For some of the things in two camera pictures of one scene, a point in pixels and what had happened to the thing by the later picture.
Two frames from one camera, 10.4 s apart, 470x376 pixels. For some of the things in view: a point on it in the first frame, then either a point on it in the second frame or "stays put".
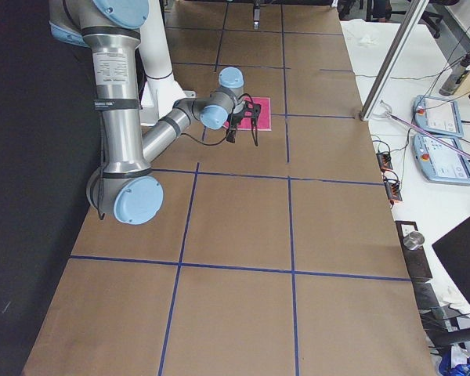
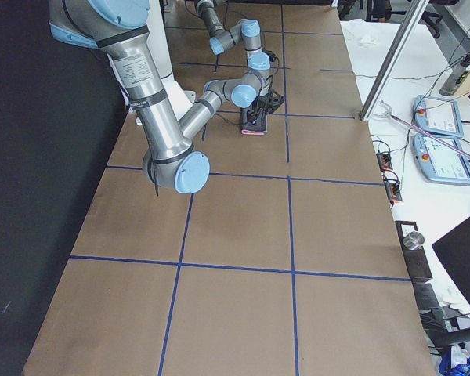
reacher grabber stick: (389, 113) stays put
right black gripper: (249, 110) to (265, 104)
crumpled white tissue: (366, 40) stays put
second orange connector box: (392, 186) stays put
